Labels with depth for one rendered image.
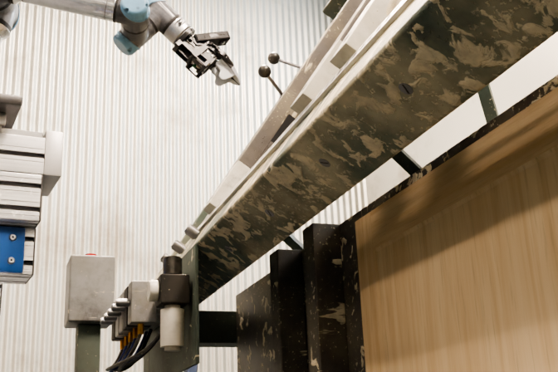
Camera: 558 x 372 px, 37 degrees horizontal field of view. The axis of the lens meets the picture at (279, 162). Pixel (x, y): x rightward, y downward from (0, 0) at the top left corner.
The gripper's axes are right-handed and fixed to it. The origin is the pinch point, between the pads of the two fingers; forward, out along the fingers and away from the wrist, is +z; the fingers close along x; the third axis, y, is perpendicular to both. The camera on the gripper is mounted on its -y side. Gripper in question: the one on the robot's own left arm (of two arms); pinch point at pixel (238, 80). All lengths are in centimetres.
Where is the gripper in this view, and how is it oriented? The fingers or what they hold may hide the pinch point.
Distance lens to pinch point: 245.7
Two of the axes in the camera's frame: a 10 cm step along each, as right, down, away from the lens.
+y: -5.6, 5.9, -5.9
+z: 7.3, 6.9, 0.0
